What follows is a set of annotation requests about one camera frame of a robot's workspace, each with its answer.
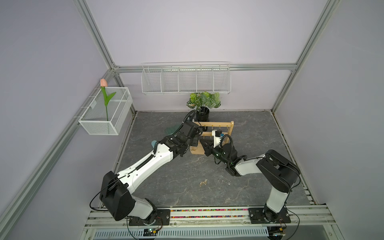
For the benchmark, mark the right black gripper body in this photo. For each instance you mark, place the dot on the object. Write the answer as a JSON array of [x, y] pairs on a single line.
[[217, 152]]

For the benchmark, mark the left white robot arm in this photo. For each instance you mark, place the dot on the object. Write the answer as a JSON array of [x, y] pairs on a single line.
[[117, 189]]

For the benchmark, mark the pink artificial tulip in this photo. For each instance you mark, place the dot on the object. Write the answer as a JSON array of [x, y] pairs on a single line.
[[107, 98]]

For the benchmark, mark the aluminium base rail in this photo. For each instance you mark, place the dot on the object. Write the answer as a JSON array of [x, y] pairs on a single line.
[[219, 217]]

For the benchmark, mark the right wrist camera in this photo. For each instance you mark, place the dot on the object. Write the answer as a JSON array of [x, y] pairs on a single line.
[[217, 137]]

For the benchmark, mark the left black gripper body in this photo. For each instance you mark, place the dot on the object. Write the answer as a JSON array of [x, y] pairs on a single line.
[[194, 142]]

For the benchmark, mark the wooden jewelry display stand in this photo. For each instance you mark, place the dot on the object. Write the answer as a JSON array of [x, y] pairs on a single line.
[[226, 127]]

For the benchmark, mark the white slotted cable duct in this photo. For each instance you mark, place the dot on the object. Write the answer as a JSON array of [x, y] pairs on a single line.
[[181, 233]]

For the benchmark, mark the white wire wall shelf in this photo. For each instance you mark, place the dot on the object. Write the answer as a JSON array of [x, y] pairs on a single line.
[[186, 77]]

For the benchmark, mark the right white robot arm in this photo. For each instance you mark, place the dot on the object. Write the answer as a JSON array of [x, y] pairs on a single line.
[[280, 172]]

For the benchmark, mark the teal small shovel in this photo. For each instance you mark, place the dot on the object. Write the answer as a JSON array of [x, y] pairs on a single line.
[[154, 144]]

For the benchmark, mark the potted green plant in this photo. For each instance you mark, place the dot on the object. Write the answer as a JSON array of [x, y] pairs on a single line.
[[202, 102]]

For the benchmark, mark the white mesh wall basket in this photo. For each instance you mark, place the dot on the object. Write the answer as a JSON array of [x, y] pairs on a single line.
[[94, 120]]

